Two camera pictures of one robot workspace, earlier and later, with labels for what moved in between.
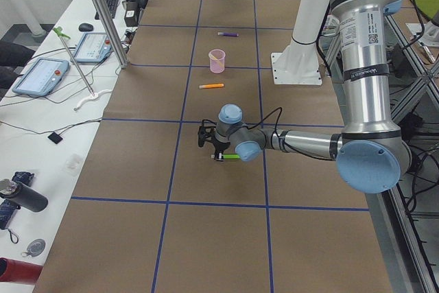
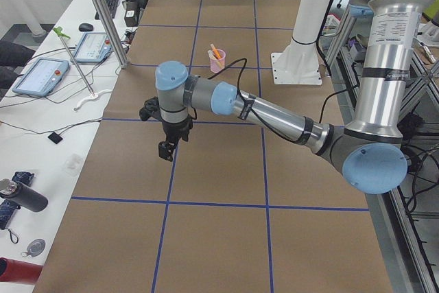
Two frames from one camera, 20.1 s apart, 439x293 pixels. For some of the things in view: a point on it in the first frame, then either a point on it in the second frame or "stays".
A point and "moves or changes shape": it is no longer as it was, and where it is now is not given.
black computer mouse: (86, 27) stays
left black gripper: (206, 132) -> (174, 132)
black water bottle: (19, 195) stays
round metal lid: (36, 247) stays
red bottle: (17, 271) stays
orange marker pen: (211, 86) moves or changes shape
